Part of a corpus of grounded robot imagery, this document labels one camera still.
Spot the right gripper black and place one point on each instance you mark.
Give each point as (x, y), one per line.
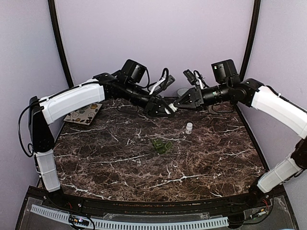
(197, 98)

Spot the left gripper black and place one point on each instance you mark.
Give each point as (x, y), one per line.
(155, 104)

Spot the white pill bottle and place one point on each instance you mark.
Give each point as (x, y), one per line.
(170, 108)
(189, 127)

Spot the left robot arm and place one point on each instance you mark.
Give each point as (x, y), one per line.
(122, 84)

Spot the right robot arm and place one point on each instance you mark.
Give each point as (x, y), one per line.
(255, 94)

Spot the pale green bowl right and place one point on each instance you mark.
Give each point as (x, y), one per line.
(181, 91)

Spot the floral square plate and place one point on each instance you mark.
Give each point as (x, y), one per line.
(84, 115)

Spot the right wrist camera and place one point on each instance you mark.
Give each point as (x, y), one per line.
(195, 78)

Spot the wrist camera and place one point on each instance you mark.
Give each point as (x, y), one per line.
(162, 84)
(195, 78)

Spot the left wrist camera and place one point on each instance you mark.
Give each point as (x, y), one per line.
(162, 84)

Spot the right black frame post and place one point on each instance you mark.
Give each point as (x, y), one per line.
(251, 37)

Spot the black frame post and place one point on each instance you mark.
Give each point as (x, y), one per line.
(59, 42)
(251, 37)

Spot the white slotted cable duct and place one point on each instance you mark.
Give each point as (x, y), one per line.
(126, 222)

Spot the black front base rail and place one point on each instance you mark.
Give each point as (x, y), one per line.
(232, 205)

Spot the left black frame post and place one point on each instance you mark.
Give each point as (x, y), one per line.
(59, 42)

